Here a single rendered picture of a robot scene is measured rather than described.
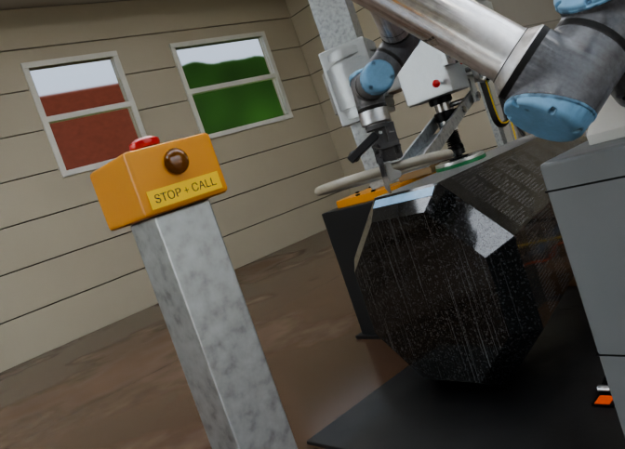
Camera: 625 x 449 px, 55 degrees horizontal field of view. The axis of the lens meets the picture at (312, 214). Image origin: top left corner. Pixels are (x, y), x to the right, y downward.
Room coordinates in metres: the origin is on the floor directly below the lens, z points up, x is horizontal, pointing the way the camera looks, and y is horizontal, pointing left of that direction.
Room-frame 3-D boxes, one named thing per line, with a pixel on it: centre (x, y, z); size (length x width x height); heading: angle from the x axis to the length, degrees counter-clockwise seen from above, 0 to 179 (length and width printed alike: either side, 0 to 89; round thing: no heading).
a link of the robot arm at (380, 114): (1.86, -0.28, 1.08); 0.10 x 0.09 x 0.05; 173
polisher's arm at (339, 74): (3.26, -0.66, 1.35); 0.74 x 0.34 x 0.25; 71
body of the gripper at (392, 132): (1.85, -0.28, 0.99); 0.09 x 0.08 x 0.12; 83
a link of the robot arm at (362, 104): (1.86, -0.28, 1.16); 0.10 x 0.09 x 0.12; 6
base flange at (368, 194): (3.32, -0.47, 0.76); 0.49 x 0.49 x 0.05; 40
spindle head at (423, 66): (2.65, -0.72, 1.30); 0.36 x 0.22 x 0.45; 142
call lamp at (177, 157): (0.73, 0.13, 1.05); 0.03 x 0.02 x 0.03; 130
